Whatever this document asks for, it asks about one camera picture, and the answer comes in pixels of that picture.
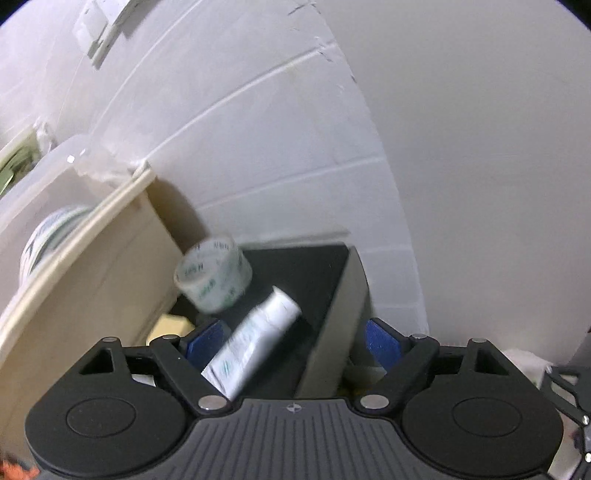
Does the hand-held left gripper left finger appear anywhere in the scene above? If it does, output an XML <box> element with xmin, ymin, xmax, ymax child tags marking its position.
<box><xmin>78</xmin><ymin>318</ymin><xmax>232</xmax><ymax>413</ymax></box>

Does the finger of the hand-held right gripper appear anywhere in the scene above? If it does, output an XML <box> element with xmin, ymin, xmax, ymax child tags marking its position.
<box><xmin>541</xmin><ymin>364</ymin><xmax>591</xmax><ymax>429</ymax></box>

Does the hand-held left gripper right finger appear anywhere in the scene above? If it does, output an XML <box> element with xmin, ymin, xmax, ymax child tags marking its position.
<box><xmin>355</xmin><ymin>317</ymin><xmax>523</xmax><ymax>412</ymax></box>

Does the white tube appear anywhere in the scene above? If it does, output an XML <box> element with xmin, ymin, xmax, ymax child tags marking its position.
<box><xmin>202</xmin><ymin>285</ymin><xmax>303</xmax><ymax>400</ymax></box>

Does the white round jar green print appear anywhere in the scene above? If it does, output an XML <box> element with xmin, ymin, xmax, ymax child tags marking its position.
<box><xmin>174</xmin><ymin>236</ymin><xmax>253</xmax><ymax>315</ymax></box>

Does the black box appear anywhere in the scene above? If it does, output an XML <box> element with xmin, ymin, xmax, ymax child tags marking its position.
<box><xmin>172</xmin><ymin>243</ymin><xmax>373</xmax><ymax>400</ymax></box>

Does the beige plastic bin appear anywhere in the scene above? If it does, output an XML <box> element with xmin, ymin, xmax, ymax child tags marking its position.
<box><xmin>0</xmin><ymin>168</ymin><xmax>190</xmax><ymax>462</ymax></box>

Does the green printed tape roll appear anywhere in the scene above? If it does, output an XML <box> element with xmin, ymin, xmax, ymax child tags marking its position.
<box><xmin>19</xmin><ymin>206</ymin><xmax>93</xmax><ymax>282</ymax></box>

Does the translucent plastic container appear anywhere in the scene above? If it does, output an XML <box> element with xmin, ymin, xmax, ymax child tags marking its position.
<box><xmin>0</xmin><ymin>133</ymin><xmax>141</xmax><ymax>296</ymax></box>

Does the orange object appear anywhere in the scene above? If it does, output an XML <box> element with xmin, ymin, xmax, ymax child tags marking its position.
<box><xmin>0</xmin><ymin>455</ymin><xmax>40</xmax><ymax>480</ymax></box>

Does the green paper item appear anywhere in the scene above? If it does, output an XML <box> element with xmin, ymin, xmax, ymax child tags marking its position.
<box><xmin>0</xmin><ymin>131</ymin><xmax>40</xmax><ymax>197</ymax></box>

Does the white wall plate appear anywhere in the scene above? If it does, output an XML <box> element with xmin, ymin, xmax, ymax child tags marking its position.
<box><xmin>74</xmin><ymin>0</ymin><xmax>144</xmax><ymax>60</ymax></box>

